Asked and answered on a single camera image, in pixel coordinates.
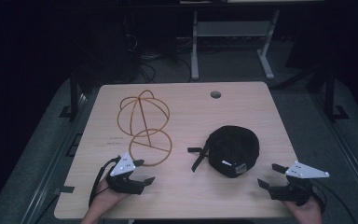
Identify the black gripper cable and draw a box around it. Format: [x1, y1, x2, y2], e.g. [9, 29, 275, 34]
[88, 156, 122, 208]
[310, 179, 357, 224]

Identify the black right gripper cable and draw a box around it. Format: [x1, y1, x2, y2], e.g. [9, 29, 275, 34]
[310, 179, 357, 224]

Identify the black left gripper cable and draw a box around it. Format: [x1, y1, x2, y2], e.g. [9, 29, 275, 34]
[88, 156, 122, 208]

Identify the person's right hand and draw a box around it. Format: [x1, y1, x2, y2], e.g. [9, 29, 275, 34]
[283, 197, 324, 220]

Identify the white metal desk frame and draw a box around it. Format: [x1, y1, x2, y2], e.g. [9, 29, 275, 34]
[190, 8, 281, 81]

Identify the black cap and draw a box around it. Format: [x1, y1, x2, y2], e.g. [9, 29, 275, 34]
[187, 125, 261, 179]

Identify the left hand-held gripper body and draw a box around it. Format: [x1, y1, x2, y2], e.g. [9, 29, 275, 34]
[104, 151, 146, 196]

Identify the gold wire hat stand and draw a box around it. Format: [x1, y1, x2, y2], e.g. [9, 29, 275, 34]
[117, 90, 172, 168]

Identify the black metal stand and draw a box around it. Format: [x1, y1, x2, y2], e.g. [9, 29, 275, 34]
[58, 70, 86, 119]
[322, 66, 350, 121]

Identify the black tape strip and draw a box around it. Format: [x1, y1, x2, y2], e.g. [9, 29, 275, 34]
[53, 185, 76, 195]

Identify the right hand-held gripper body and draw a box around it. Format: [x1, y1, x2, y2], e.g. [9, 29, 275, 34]
[268, 161, 331, 207]

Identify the person's left hand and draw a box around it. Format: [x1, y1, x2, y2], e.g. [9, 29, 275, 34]
[88, 179, 129, 217]

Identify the tangle of floor cables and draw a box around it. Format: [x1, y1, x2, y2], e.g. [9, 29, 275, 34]
[122, 32, 194, 84]

